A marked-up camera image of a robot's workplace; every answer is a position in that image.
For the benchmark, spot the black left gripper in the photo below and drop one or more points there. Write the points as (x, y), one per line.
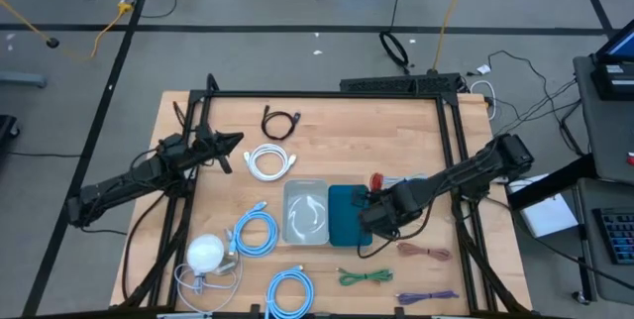
(205, 150)

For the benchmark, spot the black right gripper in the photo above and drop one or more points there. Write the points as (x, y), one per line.
(381, 215)

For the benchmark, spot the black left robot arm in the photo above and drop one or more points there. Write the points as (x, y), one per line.
(124, 182)

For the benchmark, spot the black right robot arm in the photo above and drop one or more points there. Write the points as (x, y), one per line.
(460, 173)

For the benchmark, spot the teal plastic bin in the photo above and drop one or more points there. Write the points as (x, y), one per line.
(342, 225)

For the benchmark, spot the grey plastic bin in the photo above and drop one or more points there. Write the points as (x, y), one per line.
(297, 234)

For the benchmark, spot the small grey adapter block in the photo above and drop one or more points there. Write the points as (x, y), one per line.
(229, 265)

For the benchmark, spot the black perforated power strip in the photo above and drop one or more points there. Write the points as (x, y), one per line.
(396, 83)

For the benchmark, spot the white paper box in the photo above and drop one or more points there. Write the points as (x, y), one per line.
(550, 215)

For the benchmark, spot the grey desk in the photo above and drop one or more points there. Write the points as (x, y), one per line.
(606, 136)

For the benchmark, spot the black keyboard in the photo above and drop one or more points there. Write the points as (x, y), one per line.
(619, 235)

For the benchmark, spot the black device with labels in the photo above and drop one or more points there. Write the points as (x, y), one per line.
(614, 81)

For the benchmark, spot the open laptop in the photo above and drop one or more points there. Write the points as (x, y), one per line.
(619, 46)

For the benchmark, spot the black metal table frame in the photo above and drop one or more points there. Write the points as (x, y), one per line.
(322, 94)

